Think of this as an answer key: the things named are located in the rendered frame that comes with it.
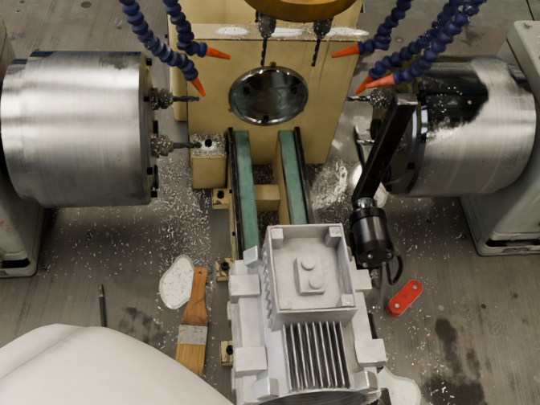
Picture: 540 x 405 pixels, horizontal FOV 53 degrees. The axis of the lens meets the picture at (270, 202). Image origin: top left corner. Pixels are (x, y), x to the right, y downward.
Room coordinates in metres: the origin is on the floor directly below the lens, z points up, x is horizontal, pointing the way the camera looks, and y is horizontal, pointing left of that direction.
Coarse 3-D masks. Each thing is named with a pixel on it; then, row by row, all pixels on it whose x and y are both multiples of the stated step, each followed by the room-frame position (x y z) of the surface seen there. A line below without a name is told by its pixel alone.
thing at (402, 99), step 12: (396, 96) 0.53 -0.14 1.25; (408, 96) 0.53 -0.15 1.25; (396, 108) 0.52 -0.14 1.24; (408, 108) 0.52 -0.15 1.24; (384, 120) 0.53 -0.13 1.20; (396, 120) 0.52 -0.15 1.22; (408, 120) 0.52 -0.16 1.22; (384, 132) 0.52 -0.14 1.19; (396, 132) 0.52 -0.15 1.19; (384, 144) 0.52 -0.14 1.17; (396, 144) 0.52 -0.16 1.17; (372, 156) 0.52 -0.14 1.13; (384, 156) 0.52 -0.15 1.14; (372, 168) 0.52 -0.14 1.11; (384, 168) 0.52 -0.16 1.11; (360, 180) 0.53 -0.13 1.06; (372, 180) 0.52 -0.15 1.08; (360, 192) 0.52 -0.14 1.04; (372, 192) 0.52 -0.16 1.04; (360, 204) 0.51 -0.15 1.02
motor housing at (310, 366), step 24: (240, 264) 0.35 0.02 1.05; (240, 312) 0.27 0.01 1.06; (264, 312) 0.28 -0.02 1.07; (360, 312) 0.31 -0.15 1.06; (240, 336) 0.25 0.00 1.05; (264, 336) 0.24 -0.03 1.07; (288, 336) 0.24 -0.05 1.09; (312, 336) 0.25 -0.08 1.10; (336, 336) 0.25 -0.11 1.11; (360, 336) 0.27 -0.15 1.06; (288, 360) 0.21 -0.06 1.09; (312, 360) 0.22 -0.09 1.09; (336, 360) 0.22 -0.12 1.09; (240, 384) 0.19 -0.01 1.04; (288, 384) 0.18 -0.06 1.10; (312, 384) 0.19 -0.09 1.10; (336, 384) 0.19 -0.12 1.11
